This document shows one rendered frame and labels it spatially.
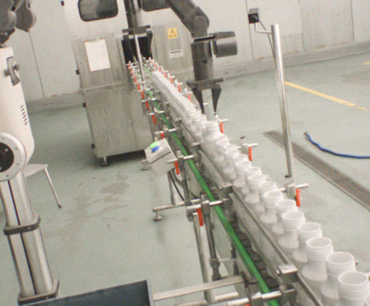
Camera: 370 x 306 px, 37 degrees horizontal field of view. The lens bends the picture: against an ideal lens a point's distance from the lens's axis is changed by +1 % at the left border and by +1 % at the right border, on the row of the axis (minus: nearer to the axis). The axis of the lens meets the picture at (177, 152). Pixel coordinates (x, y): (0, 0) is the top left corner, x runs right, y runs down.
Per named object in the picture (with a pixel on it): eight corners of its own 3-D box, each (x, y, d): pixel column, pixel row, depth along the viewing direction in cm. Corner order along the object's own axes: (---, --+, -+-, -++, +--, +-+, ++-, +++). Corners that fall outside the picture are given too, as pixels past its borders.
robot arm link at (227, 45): (188, 18, 156) (192, 16, 147) (228, 11, 157) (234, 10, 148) (194, 60, 159) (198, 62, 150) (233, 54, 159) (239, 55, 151)
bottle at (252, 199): (284, 251, 116) (274, 177, 112) (257, 258, 115) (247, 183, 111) (274, 241, 122) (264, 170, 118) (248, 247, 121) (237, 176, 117)
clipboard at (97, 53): (111, 67, 578) (105, 36, 570) (89, 71, 576) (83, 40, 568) (111, 67, 581) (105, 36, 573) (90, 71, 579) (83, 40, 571)
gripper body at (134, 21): (123, 34, 199) (118, 13, 197) (150, 29, 199) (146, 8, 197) (123, 35, 192) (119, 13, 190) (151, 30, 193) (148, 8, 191)
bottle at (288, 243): (327, 298, 96) (316, 210, 92) (313, 315, 92) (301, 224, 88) (295, 291, 100) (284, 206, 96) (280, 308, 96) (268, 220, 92)
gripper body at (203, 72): (225, 83, 153) (222, 57, 152) (190, 89, 152) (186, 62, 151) (220, 81, 160) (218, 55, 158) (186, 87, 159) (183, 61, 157)
